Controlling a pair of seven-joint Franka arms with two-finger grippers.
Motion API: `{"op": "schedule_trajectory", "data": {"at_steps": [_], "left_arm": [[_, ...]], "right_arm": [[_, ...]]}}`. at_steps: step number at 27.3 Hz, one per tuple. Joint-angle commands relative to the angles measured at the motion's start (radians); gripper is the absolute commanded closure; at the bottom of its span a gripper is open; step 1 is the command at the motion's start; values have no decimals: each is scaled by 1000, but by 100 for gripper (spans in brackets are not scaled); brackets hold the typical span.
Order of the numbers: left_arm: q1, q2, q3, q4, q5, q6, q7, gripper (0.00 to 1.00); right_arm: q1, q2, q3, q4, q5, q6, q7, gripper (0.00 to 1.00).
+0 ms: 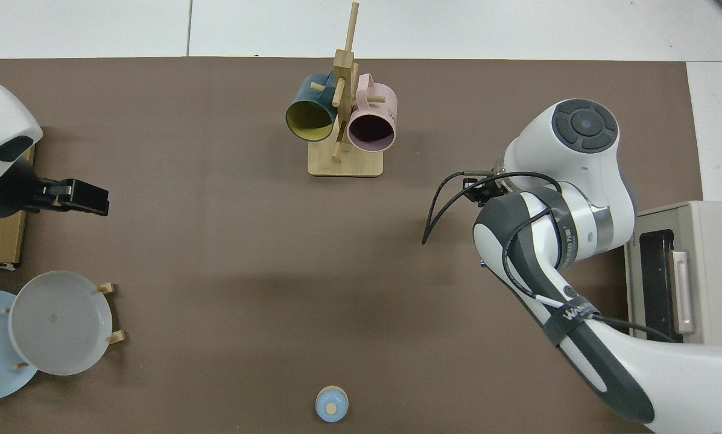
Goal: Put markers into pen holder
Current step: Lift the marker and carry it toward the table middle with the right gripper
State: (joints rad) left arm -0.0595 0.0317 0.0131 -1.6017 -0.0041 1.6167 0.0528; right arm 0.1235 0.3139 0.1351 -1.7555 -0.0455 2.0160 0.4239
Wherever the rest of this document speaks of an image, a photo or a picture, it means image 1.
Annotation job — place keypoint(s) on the grey plate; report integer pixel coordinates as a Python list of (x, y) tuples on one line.
[(59, 322)]

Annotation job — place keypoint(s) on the wooden cup stand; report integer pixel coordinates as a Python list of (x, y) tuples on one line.
[(345, 166)]

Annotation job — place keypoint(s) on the pale toaster oven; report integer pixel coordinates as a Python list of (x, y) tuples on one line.
[(716, 271)]

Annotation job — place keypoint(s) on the pink cup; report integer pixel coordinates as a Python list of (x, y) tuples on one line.
[(376, 105)]

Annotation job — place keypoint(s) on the wooden plate rack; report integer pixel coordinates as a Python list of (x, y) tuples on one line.
[(108, 288)]

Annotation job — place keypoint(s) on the brown table cloth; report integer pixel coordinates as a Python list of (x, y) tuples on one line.
[(216, 241)]

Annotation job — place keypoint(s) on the dark blue cup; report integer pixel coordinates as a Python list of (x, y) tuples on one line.
[(303, 96)]

